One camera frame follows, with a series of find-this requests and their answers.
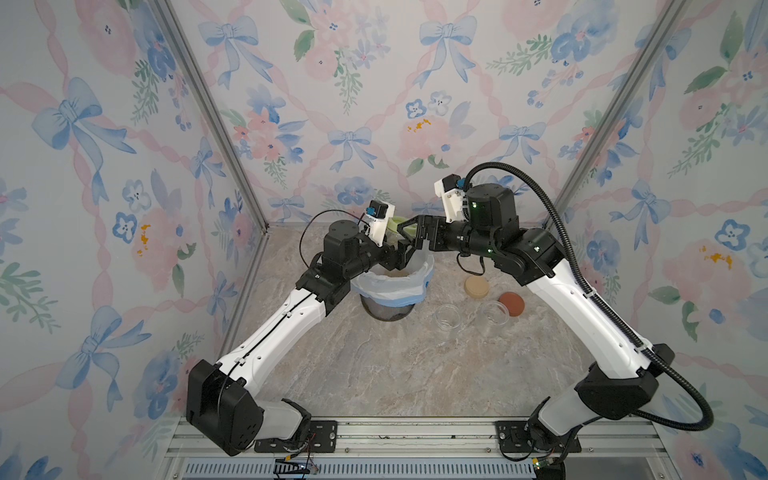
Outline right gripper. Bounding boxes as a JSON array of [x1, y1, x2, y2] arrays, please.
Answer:
[[399, 211, 498, 260]]

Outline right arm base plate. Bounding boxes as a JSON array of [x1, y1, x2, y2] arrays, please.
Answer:
[[494, 420, 582, 455]]

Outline white trash bag liner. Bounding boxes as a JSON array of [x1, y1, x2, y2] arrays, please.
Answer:
[[351, 250, 435, 308]]

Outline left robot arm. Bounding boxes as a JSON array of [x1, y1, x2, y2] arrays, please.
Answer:
[[186, 220, 415, 456]]

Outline black mesh trash bin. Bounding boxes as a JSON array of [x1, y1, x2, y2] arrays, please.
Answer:
[[360, 296, 414, 322]]

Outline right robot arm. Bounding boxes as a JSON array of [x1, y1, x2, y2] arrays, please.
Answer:
[[417, 174, 662, 451]]

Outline red jar lid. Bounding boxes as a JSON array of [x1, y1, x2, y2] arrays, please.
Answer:
[[498, 292, 526, 317]]

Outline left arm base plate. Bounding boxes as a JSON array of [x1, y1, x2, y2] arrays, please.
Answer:
[[253, 420, 338, 454]]

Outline glass jar with rice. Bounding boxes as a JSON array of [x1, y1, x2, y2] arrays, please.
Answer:
[[434, 304, 463, 336]]

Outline aluminium front rail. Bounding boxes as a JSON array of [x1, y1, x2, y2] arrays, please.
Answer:
[[156, 417, 681, 479]]

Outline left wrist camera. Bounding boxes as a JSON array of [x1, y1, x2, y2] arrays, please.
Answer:
[[363, 200, 395, 247]]

